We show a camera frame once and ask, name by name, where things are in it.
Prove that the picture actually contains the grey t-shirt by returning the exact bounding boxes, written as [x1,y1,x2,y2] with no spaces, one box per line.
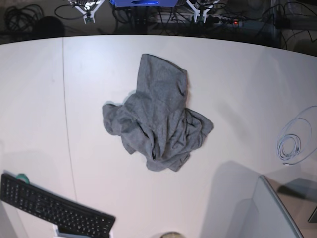
[102,54,214,172]

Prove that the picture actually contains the coiled white cable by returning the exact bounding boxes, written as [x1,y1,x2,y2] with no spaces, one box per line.
[276,106,317,166]

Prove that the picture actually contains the black computer keyboard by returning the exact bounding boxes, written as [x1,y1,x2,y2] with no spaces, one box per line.
[0,173,115,238]

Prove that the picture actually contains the blue box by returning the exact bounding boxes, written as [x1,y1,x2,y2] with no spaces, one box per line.
[109,0,178,7]

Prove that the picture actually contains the green tape roll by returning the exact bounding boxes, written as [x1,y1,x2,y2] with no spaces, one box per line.
[15,173,30,184]

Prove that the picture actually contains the round metallic can top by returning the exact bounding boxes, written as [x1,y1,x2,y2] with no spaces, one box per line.
[159,231,185,238]

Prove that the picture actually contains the white power strip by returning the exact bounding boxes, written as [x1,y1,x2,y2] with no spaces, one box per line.
[205,15,244,28]

